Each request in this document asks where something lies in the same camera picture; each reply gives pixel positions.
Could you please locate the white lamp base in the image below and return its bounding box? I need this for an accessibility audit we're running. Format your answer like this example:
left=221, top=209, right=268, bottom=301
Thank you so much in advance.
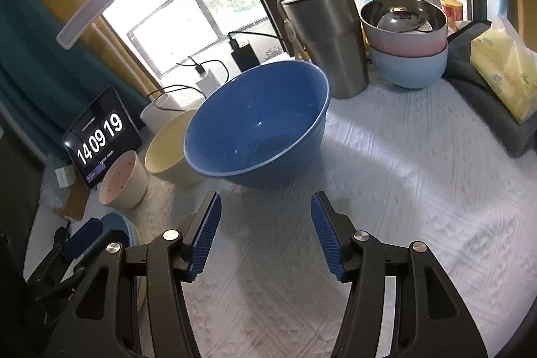
left=140, top=93, right=184, bottom=135

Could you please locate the black round cable device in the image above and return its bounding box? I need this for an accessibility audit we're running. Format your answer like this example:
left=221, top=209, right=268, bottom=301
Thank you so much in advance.
left=53, top=220, right=71, bottom=247

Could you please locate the clear plastic bag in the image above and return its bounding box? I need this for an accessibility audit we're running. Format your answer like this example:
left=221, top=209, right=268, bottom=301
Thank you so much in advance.
left=39, top=154, right=68, bottom=209

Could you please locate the red yellow can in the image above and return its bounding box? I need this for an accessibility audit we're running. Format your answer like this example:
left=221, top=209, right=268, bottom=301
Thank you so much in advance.
left=441, top=0, right=463, bottom=31

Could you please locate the small white box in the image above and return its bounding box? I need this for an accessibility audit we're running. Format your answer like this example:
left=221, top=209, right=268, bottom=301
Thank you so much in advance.
left=55, top=164, right=78, bottom=188

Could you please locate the cream bowl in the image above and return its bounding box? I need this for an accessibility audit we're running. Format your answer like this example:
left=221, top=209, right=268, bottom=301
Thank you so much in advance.
left=145, top=110, right=206, bottom=186

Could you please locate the tablet showing clock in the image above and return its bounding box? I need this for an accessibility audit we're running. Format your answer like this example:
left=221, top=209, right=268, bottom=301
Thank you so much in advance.
left=62, top=86, right=142, bottom=190

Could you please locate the black power adapter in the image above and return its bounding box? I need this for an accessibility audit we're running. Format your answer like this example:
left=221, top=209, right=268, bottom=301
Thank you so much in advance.
left=229, top=38, right=260, bottom=73

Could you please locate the yellow tissue pack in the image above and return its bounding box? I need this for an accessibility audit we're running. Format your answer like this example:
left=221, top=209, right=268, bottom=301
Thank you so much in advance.
left=471, top=15, right=536, bottom=124

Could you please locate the white charger plug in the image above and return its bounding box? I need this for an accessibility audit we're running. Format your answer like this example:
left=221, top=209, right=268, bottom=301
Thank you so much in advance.
left=195, top=64, right=221, bottom=97

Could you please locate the cardboard box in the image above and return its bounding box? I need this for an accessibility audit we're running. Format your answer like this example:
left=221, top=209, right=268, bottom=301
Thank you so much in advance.
left=53, top=176, right=90, bottom=221

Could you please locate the white lamp head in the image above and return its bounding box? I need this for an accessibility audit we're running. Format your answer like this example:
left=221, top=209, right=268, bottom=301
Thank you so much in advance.
left=56, top=0, right=115, bottom=50

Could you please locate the steel inner bowl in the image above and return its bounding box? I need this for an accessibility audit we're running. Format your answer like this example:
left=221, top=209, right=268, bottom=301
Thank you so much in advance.
left=360, top=0, right=447, bottom=34

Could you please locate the large light blue plate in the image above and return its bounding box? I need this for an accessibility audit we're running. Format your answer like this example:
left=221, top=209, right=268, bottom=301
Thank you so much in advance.
left=72, top=211, right=142, bottom=314

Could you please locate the white textured tablecloth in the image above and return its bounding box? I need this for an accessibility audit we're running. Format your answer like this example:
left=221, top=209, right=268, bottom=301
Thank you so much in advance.
left=128, top=73, right=536, bottom=357

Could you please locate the dark blue bowl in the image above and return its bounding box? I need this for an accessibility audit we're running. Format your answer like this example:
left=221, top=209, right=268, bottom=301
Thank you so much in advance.
left=184, top=60, right=330, bottom=188

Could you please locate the white bowl pink inside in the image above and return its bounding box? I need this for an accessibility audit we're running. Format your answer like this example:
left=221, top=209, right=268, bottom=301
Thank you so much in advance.
left=98, top=150, right=148, bottom=210

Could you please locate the steel travel tumbler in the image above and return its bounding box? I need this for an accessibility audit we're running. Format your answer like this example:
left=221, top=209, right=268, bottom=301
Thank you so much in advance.
left=278, top=0, right=369, bottom=99

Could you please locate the pink small bowl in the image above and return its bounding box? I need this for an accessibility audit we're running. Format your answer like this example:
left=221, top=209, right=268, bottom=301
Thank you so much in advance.
left=361, top=22, right=448, bottom=57

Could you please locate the light blue small bowl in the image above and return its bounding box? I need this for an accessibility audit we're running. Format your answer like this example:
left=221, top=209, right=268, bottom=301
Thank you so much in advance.
left=370, top=46, right=448, bottom=89

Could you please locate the dark grey folded cloth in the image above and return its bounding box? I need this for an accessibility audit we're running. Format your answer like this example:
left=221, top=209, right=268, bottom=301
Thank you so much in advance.
left=442, top=20, right=536, bottom=158

